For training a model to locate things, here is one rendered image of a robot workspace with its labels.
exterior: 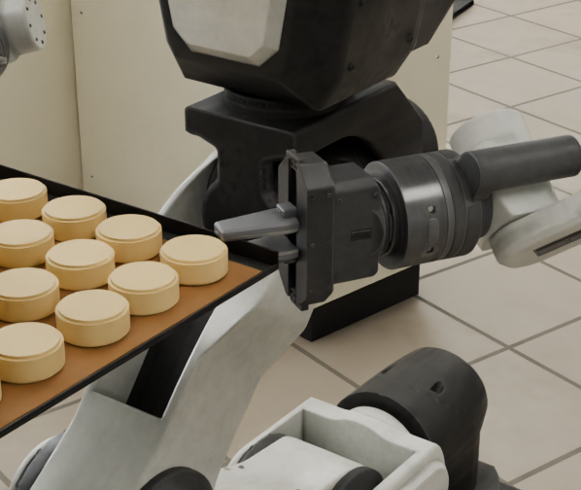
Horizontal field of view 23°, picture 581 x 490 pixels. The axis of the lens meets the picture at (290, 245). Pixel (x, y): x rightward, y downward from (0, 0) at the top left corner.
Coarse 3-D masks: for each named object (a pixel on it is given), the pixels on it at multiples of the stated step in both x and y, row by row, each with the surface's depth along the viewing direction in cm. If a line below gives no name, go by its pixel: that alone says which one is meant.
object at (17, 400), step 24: (120, 264) 106; (240, 264) 106; (96, 288) 102; (192, 288) 102; (216, 288) 102; (168, 312) 99; (192, 312) 99; (144, 336) 96; (72, 360) 93; (96, 360) 93; (24, 384) 90; (48, 384) 90; (72, 384) 90; (0, 408) 87; (24, 408) 87
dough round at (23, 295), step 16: (16, 272) 100; (32, 272) 100; (48, 272) 100; (0, 288) 98; (16, 288) 98; (32, 288) 98; (48, 288) 98; (0, 304) 97; (16, 304) 97; (32, 304) 97; (48, 304) 98; (16, 320) 97; (32, 320) 98
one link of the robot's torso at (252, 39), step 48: (192, 0) 125; (240, 0) 122; (288, 0) 120; (336, 0) 120; (384, 0) 124; (432, 0) 134; (192, 48) 128; (240, 48) 124; (288, 48) 122; (336, 48) 122; (384, 48) 128; (240, 96) 131; (288, 96) 126; (336, 96) 127
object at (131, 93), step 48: (96, 0) 267; (144, 0) 256; (96, 48) 272; (144, 48) 260; (432, 48) 245; (96, 96) 277; (144, 96) 264; (192, 96) 253; (432, 96) 249; (96, 144) 282; (144, 144) 269; (192, 144) 257; (96, 192) 287; (144, 192) 274; (336, 288) 248; (384, 288) 262
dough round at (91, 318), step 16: (64, 304) 96; (80, 304) 96; (96, 304) 96; (112, 304) 96; (128, 304) 96; (64, 320) 94; (80, 320) 94; (96, 320) 94; (112, 320) 94; (128, 320) 96; (64, 336) 95; (80, 336) 94; (96, 336) 94; (112, 336) 94
